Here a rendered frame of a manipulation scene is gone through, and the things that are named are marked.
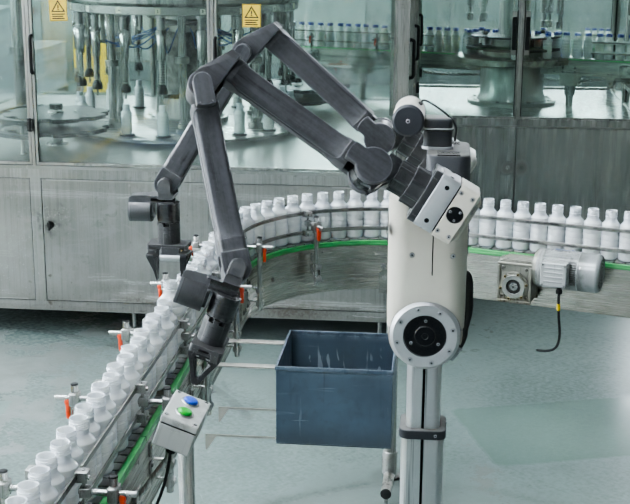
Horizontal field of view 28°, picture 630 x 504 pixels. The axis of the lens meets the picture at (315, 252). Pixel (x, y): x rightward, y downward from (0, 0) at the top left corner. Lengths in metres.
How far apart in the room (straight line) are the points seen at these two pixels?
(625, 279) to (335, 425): 1.31
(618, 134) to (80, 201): 3.46
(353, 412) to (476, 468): 1.78
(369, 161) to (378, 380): 0.91
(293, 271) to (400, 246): 1.61
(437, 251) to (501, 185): 5.32
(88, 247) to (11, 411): 1.13
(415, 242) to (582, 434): 2.81
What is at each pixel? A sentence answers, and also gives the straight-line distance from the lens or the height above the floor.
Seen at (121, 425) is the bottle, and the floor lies 1.06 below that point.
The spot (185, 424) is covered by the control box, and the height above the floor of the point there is 1.10.
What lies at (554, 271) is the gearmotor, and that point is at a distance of 4.12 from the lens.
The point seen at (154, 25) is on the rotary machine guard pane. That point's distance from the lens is 6.20.
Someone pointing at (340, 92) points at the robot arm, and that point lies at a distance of 3.02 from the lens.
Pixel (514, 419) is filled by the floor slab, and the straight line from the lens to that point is 5.56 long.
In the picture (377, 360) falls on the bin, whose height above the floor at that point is 0.87.
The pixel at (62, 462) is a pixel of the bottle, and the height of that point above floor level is 1.13.
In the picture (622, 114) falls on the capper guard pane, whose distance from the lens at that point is 8.07.
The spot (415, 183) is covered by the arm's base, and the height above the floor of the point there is 1.57.
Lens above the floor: 2.08
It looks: 15 degrees down
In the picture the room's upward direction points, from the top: straight up
